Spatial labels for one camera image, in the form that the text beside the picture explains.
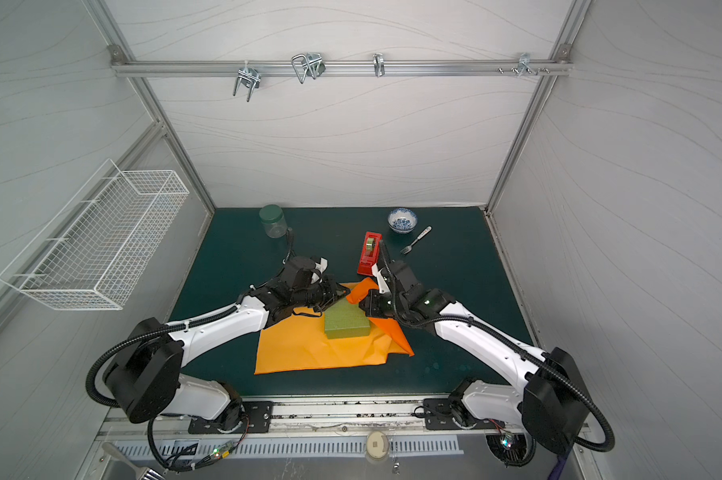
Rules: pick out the left metal clamp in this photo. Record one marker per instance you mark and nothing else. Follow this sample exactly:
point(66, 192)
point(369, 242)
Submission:
point(248, 79)

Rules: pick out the blue handled tool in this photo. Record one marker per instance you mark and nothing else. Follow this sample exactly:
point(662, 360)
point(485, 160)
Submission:
point(557, 471)

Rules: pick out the aluminium cross rail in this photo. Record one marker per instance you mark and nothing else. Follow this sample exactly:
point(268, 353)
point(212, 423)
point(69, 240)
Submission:
point(334, 68)

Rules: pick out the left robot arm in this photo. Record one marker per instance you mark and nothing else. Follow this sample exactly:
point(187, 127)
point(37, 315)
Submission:
point(142, 375)

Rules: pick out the right metal bracket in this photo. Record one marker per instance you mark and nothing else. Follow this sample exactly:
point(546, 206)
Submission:
point(524, 67)

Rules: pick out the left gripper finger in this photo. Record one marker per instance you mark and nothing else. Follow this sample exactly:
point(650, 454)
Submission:
point(310, 312)
point(337, 291)

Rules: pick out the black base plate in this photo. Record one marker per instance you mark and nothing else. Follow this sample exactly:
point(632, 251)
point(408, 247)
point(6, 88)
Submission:
point(448, 414)
point(259, 417)

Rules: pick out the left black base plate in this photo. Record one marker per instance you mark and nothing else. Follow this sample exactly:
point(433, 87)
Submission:
point(259, 417)

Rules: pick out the white wire basket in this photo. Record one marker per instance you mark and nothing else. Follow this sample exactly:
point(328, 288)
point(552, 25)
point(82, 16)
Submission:
point(91, 254)

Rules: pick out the middle metal clamp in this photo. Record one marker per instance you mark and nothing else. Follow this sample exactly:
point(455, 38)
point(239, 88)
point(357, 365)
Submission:
point(308, 65)

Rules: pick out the silver fork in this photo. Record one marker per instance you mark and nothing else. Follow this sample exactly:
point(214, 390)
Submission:
point(409, 247)

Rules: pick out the orange wrapping paper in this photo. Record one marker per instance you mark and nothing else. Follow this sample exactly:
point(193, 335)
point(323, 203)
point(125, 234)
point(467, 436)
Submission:
point(299, 343)

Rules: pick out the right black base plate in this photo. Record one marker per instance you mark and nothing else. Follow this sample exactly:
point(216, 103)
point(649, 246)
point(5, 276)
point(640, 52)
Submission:
point(448, 414)

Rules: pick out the red tape dispenser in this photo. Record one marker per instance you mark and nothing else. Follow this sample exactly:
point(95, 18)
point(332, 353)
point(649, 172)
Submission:
point(369, 254)

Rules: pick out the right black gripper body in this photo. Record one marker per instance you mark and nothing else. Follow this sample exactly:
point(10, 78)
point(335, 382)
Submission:
point(373, 303)

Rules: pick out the blue white ceramic bowl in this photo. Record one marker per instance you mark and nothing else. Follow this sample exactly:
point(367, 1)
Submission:
point(402, 220)

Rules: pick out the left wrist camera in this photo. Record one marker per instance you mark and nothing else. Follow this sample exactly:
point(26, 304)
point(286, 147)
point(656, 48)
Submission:
point(321, 266)

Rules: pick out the metal clamp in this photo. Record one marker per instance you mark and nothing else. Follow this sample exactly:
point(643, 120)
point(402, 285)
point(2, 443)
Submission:
point(248, 79)
point(308, 65)

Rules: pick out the green gift box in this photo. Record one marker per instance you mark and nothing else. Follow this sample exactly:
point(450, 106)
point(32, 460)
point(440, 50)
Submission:
point(345, 320)

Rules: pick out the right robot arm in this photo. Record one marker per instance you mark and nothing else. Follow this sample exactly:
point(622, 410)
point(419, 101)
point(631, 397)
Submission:
point(549, 399)

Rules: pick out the round white puck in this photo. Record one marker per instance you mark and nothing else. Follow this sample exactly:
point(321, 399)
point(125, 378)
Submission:
point(377, 447)

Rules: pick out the green lid glass jar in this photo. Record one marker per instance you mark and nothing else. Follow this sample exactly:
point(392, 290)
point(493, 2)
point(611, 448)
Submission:
point(273, 220)

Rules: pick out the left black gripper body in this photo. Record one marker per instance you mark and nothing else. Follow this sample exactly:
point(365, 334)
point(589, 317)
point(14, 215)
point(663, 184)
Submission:
point(316, 294)

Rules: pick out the small metal hook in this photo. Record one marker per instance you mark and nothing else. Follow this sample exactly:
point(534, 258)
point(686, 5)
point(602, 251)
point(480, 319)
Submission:
point(378, 65)

